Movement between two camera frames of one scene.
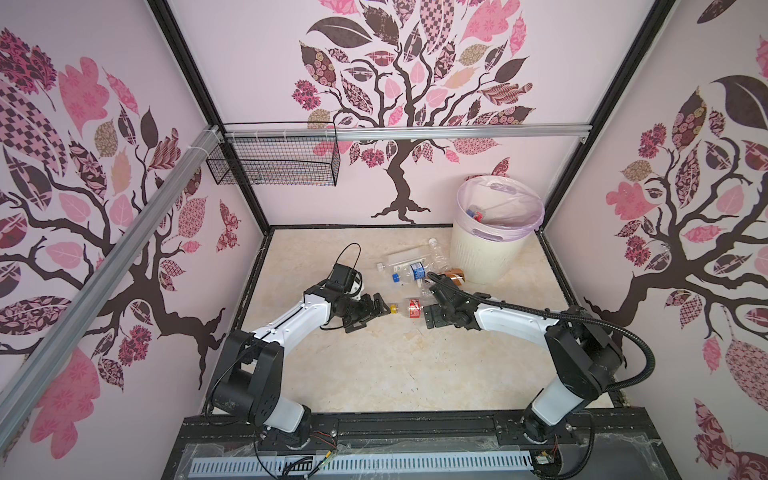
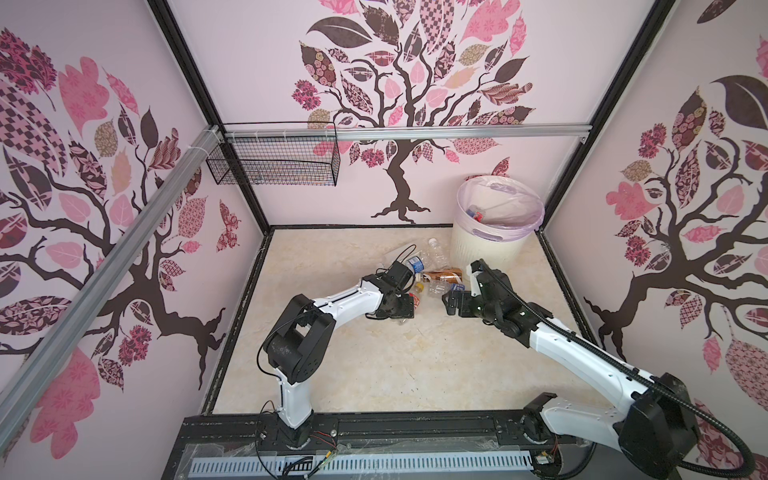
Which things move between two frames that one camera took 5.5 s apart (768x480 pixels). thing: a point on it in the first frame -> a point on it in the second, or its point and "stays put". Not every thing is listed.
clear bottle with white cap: x=440 y=260 stays put
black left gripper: x=367 y=311 -> x=406 y=310
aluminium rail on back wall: x=410 y=134 stays put
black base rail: x=419 y=435 stays put
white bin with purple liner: x=494 y=218 stays put
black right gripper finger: x=434 y=316 -> x=451 y=300
